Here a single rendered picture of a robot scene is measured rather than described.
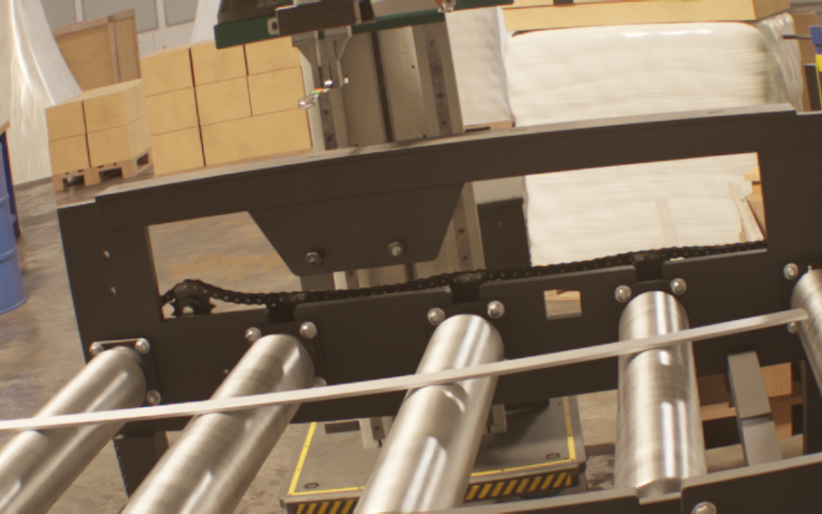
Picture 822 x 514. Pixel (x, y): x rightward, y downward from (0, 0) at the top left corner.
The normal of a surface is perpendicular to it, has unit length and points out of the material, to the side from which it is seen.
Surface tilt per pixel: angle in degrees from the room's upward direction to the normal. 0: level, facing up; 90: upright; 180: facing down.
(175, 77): 90
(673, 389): 25
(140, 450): 90
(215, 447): 37
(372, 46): 90
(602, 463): 0
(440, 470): 42
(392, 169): 90
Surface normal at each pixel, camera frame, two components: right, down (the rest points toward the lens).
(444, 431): 0.47, -0.84
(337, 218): -0.13, 0.23
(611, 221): -0.40, 0.04
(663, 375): 0.00, -0.97
